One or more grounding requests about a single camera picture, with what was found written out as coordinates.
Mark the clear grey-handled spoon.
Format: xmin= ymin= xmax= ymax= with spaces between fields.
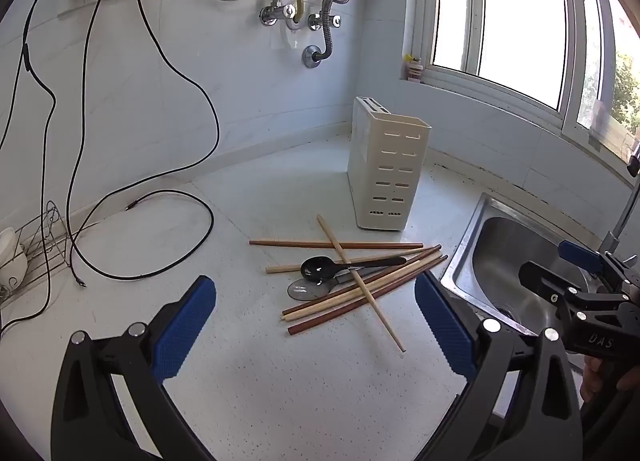
xmin=286 ymin=266 xmax=386 ymax=302

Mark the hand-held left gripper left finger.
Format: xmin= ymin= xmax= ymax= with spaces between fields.
xmin=50 ymin=275 xmax=218 ymax=461

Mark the white window frame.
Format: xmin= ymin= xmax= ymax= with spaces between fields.
xmin=402 ymin=0 xmax=640 ymax=182

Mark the stainless steel sink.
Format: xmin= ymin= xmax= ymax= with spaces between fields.
xmin=440 ymin=192 xmax=616 ymax=337

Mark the translucent taped plastic sheet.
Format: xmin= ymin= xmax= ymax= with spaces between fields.
xmin=589 ymin=100 xmax=632 ymax=153

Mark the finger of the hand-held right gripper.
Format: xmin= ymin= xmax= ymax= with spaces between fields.
xmin=519 ymin=261 xmax=601 ymax=303
xmin=559 ymin=240 xmax=640 ymax=294

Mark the white ceramic bowl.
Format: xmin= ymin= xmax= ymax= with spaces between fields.
xmin=0 ymin=227 xmax=29 ymax=292

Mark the black plastic spoon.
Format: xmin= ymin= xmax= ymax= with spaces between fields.
xmin=300 ymin=255 xmax=408 ymax=282

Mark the chrome faucet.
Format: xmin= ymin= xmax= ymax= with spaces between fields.
xmin=599 ymin=141 xmax=640 ymax=258

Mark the person's right hand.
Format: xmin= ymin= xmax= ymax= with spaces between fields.
xmin=581 ymin=358 xmax=608 ymax=403

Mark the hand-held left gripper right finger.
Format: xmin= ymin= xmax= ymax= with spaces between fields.
xmin=414 ymin=271 xmax=585 ymax=461

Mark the cream plastic utensil holder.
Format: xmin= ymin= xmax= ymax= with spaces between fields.
xmin=347 ymin=96 xmax=432 ymax=232

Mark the curved corrugated metal hose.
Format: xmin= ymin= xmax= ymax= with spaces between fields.
xmin=312 ymin=0 xmax=337 ymax=62

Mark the wire dish rack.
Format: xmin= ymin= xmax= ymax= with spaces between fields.
xmin=0 ymin=200 xmax=71 ymax=303

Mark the thin black cable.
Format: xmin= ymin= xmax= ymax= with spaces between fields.
xmin=67 ymin=0 xmax=216 ymax=282
xmin=0 ymin=0 xmax=86 ymax=337
xmin=65 ymin=0 xmax=221 ymax=288

